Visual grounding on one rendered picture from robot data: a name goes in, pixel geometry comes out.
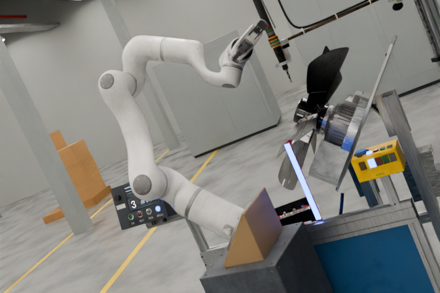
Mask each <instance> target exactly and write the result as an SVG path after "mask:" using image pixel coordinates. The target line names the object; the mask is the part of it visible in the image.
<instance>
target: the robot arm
mask: <svg viewBox="0 0 440 293"><path fill-rule="evenodd" d="M268 26H269V25H268V24H267V22H266V21H265V20H263V19H260V21H259V22H258V23H257V25H256V26H255V25H253V24H252V25H250V27H249V28H248V29H247V30H246V32H245V33H244V34H243V35H242V36H241V37H239V38H236V39H234V40H233V41H232V42H231V43H230V44H229V45H228V46H227V48H226V49H225V50H224V52H223V53H222V54H221V55H220V57H219V64H220V67H221V72H219V73H215V72H212V71H210V70H208V68H207V67H206V64H205V61H204V47H203V45H202V43H201V42H199V41H194V40H188V39H176V38H170V37H157V36H149V35H138V36H136V37H134V38H132V39H131V40H130V41H129V42H128V43H127V45H126V46H125V48H124V50H123V53H122V63H123V72H122V71H117V70H109V71H106V72H104V73H103V74H102V75H101V77H100V79H99V81H98V87H99V91H100V94H101V96H102V98H103V100H104V101H105V103H106V105H107V106H108V107H109V109H110V110H111V112H112V113H113V114H114V116H115V118H116V119H117V121H118V123H119V126H120V128H121V131H122V134H123V137H124V140H125V143H126V147H127V151H128V177H129V182H130V188H131V189H132V192H133V193H134V195H135V196H136V197H137V198H139V199H141V200H143V201H152V200H155V199H162V200H164V201H165V202H167V203H169V204H170V205H171V206H172V208H173V209H174V211H175V212H176V213H177V214H179V215H181V216H183V217H185V218H187V219H189V220H191V221H193V222H195V223H197V224H198V225H200V226H202V227H204V228H206V229H208V230H210V231H212V232H214V233H216V234H218V235H220V236H221V237H224V238H225V239H228V240H229V244H228V246H227V251H229V249H230V245H231V243H232V240H233V237H234V234H235V232H236V229H237V227H238V223H239V221H240V218H241V216H242V213H243V212H244V211H245V210H246V208H247V207H248V206H249V204H250V203H251V202H250V203H249V204H248V205H247V207H246V208H245V209H243V208H241V207H239V206H237V205H235V204H233V203H231V202H229V201H227V200H225V199H223V198H220V197H219V196H216V195H215V194H212V193H211V192H209V191H207V190H205V189H203V188H201V187H199V186H197V185H195V184H193V183H191V182H189V181H188V180H187V179H186V178H185V177H184V176H183V175H182V174H180V173H178V172H177V171H175V170H173V169H171V168H169V167H164V166H156V163H155V158H154V152H153V138H152V135H151V131H150V129H149V125H148V123H147V120H146V117H145V115H144V113H143V111H142V110H141V109H140V107H139V105H138V104H137V103H136V101H135V100H134V98H135V97H137V96H138V95H139V93H140V92H141V91H142V89H143V86H144V83H145V70H146V65H147V62H148V61H150V60H152V61H163V62H170V63H184V64H189V65H192V66H193V67H194V69H195V71H196V72H197V74H198V75H199V76H200V78H201V79H202V80H203V81H205V82H206V83H208V84H210V85H212V86H217V87H222V88H237V87H238V86H239V85H240V81H241V78H242V72H243V69H244V65H245V63H246V62H247V61H248V59H250V57H252V54H253V47H254V46H255V45H256V43H257V42H258V40H259V39H260V38H261V36H262V34H263V31H264V30H265V29H266V28H267V27H268ZM261 29H262V30H261ZM260 30H261V31H260Z"/></svg>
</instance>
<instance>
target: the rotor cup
mask: <svg viewBox="0 0 440 293"><path fill-rule="evenodd" d="M303 100H305V101H306V99H305V98H302V99H301V100H300V101H299V104H298V105H297V108H296V111H295V114H294V117H293V121H294V123H298V121H299V120H300V119H301V118H305V117H304V116H310V115H313V114H318V115H317V116H318V118H317V122H316V129H315V133H317V134H320V132H321V125H322V123H323V119H324V117H325V115H326V112H327V110H328V109H329V108H330V104H328V103H326V104H325V105H324V107H323V108H321V107H319V105H306V102H305V101H303ZM297 114H301V115H303V117H301V116H299V115H297Z"/></svg>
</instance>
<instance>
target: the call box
mask: <svg viewBox="0 0 440 293"><path fill-rule="evenodd" d="M388 145H393V146H392V148H387V146H388ZM381 147H386V149H385V150H380V148H381ZM377 148H378V149H379V150H378V152H373V150H374V149H377ZM366 150H367V152H368V151H370V150H372V153H371V154H366V153H367V152H366V153H364V154H363V156H362V157H359V158H358V157H357V156H356V152H354V155H353V156H352V159H351V163H352V166H353V168H354V171H355V172H356V175H357V178H358V180H359V182H366V181H370V180H373V179H377V178H381V177H385V176H388V175H392V174H395V173H400V172H402V171H404V170H405V162H406V160H405V157H404V155H403V152H402V150H401V147H400V145H399V142H398V140H397V139H394V140H392V141H388V142H385V143H382V144H379V145H375V146H371V147H369V148H366ZM393 152H394V153H395V156H396V158H397V161H395V162H390V163H388V164H383V165H380V166H376V167H372V168H370V166H369V163H368V161H367V160H370V159H373V158H374V160H375V158H377V157H381V156H383V155H388V154H391V153H393ZM360 162H365V164H366V166H367V169H366V170H363V171H361V169H360V167H359V164H358V163H360Z"/></svg>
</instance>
